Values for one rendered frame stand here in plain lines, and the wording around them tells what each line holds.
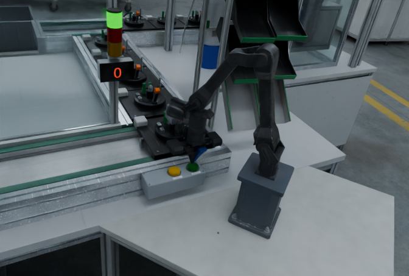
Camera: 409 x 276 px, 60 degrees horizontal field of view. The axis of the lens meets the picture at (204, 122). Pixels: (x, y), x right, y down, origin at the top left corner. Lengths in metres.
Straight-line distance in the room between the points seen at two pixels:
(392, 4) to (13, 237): 6.41
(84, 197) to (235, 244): 0.50
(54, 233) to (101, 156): 0.32
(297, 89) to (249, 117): 1.01
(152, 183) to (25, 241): 0.40
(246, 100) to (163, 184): 0.52
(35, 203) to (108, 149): 0.35
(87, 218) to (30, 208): 0.17
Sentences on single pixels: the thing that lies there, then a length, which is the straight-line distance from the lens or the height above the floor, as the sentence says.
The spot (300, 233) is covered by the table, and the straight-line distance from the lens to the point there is 1.27.
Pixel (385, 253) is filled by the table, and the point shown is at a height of 0.86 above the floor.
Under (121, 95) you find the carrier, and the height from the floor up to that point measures 0.98.
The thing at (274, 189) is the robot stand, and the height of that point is 1.06.
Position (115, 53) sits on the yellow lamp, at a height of 1.27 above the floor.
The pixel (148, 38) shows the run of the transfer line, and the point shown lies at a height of 0.92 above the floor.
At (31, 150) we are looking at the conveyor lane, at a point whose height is 0.94.
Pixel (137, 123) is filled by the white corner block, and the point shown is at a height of 0.98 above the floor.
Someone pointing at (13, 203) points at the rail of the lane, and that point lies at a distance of 1.18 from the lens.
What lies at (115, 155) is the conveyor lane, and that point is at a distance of 1.36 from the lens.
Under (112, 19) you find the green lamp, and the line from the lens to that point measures 1.24.
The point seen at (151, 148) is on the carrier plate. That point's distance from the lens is 1.30.
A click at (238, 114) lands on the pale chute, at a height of 1.04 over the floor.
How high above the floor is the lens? 1.75
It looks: 32 degrees down
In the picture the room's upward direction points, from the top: 8 degrees clockwise
